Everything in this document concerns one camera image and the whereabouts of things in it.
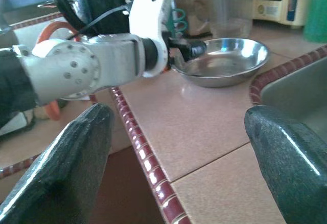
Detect cream water ionizer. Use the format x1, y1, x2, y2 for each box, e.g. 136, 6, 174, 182
252, 0, 310, 28

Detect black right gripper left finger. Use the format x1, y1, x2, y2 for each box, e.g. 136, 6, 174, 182
0, 103, 114, 224

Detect steel bowl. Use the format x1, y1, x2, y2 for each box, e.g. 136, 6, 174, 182
170, 37, 269, 88

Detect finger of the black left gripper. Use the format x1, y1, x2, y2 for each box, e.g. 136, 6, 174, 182
184, 39, 207, 62

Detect glass jar brown contents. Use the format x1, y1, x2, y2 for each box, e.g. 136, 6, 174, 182
173, 0, 213, 37

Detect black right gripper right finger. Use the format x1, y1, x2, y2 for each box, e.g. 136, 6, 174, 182
244, 105, 327, 224

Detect green dish soap bottle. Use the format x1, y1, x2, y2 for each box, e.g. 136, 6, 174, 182
302, 0, 327, 43

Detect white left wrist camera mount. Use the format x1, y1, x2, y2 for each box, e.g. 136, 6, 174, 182
128, 0, 175, 78

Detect teal rabbit mug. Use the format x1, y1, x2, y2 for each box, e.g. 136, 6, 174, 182
166, 8, 188, 37

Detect clear pitcher orange lid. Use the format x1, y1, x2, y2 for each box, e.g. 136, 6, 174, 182
211, 0, 254, 39

